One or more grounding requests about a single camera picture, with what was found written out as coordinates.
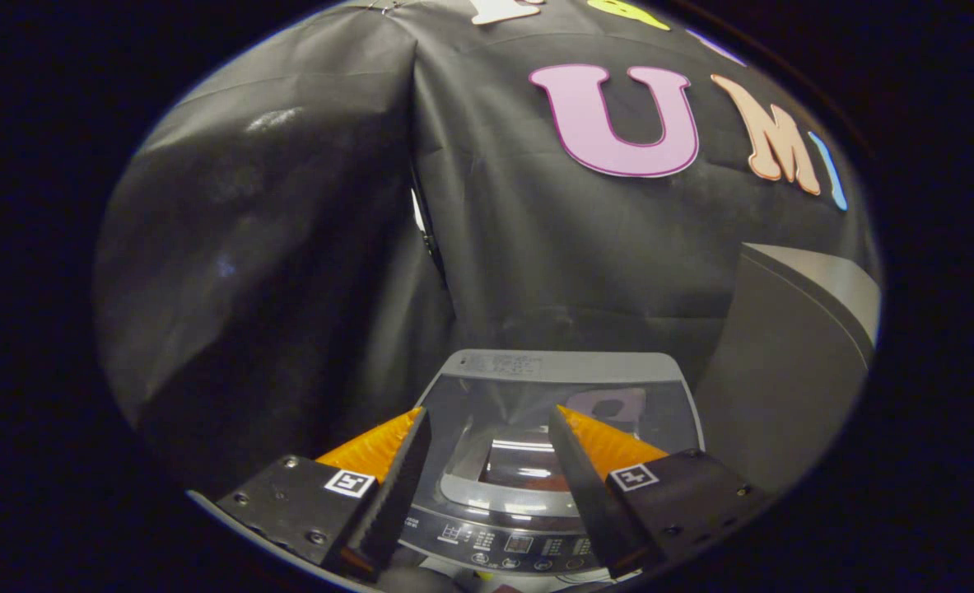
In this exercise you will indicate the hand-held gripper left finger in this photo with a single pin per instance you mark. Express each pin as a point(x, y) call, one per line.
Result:
point(396, 494)

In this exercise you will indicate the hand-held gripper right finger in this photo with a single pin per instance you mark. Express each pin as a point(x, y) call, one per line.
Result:
point(589, 494)

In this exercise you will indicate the grey washing machine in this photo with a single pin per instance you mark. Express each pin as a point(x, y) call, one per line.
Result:
point(495, 543)

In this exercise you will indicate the black backdrop cloth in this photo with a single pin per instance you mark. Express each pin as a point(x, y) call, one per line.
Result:
point(536, 263)

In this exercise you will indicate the black backdrop stand pole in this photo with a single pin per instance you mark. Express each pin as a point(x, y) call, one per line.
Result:
point(427, 235)

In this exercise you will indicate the white cabinet with dark frame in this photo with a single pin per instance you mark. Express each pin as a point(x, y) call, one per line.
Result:
point(783, 371)

